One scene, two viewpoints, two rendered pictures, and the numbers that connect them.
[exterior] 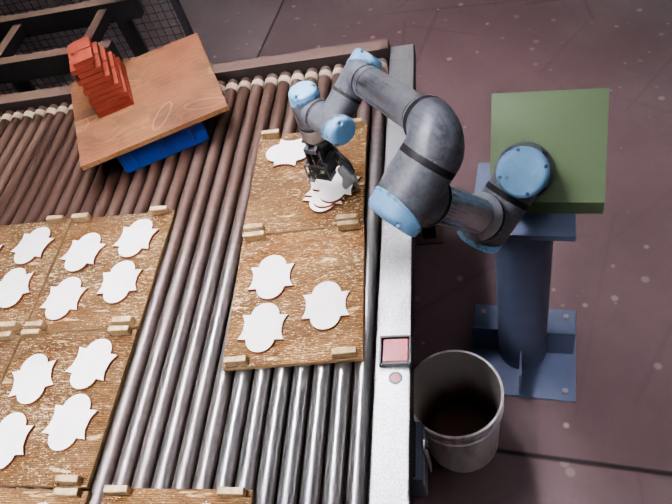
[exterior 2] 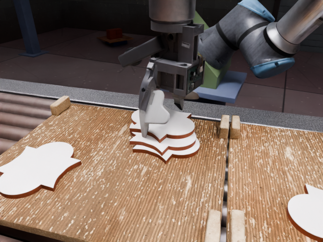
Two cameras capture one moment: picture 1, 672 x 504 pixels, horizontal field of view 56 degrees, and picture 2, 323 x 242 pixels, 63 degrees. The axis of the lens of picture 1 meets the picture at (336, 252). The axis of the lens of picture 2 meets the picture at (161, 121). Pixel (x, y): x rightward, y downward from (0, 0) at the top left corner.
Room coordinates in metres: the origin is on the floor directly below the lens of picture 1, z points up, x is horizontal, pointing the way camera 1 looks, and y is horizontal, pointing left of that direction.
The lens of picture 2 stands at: (1.34, 0.40, 1.24)
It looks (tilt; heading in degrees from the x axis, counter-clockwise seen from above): 30 degrees down; 266
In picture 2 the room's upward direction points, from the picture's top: straight up
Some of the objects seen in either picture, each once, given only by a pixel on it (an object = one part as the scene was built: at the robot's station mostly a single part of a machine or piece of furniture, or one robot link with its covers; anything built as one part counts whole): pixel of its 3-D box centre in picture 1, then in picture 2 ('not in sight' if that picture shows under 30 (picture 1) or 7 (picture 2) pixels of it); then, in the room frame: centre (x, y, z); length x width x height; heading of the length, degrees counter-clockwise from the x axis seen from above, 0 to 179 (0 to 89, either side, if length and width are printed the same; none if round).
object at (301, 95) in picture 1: (307, 106); not in sight; (1.29, -0.06, 1.26); 0.09 x 0.08 x 0.11; 22
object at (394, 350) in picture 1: (395, 351); not in sight; (0.75, -0.05, 0.92); 0.06 x 0.06 x 0.01; 70
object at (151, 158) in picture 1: (155, 120); not in sight; (1.89, 0.43, 0.97); 0.31 x 0.31 x 0.10; 5
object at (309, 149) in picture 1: (321, 154); (175, 57); (1.29, -0.05, 1.10); 0.09 x 0.08 x 0.12; 142
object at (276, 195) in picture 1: (307, 178); (113, 158); (1.40, 0.00, 0.93); 0.41 x 0.35 x 0.02; 161
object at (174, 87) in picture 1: (144, 96); not in sight; (1.96, 0.44, 1.03); 0.50 x 0.50 x 0.02; 5
